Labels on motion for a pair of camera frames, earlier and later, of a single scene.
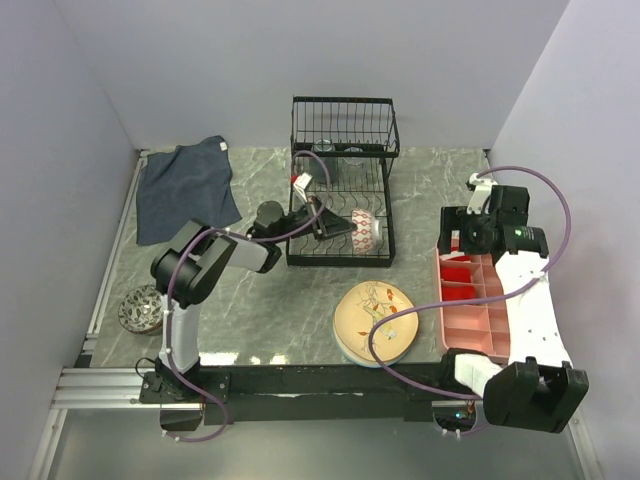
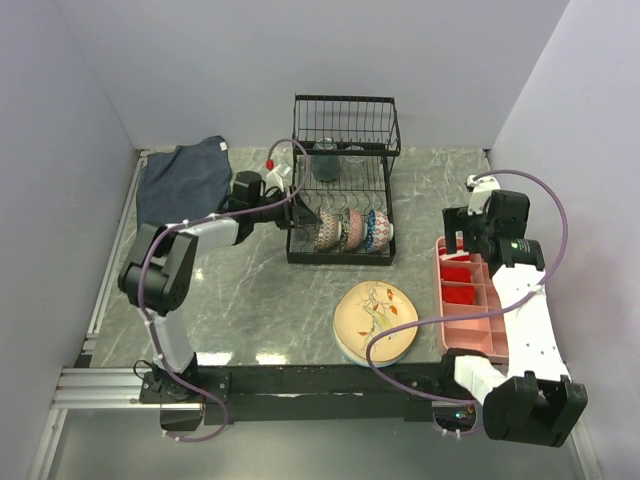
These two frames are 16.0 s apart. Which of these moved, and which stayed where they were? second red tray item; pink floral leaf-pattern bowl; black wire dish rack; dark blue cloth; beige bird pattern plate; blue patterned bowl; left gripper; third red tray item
Moved: pink floral leaf-pattern bowl; blue patterned bowl; left gripper
Stayed: third red tray item; second red tray item; dark blue cloth; black wire dish rack; beige bird pattern plate
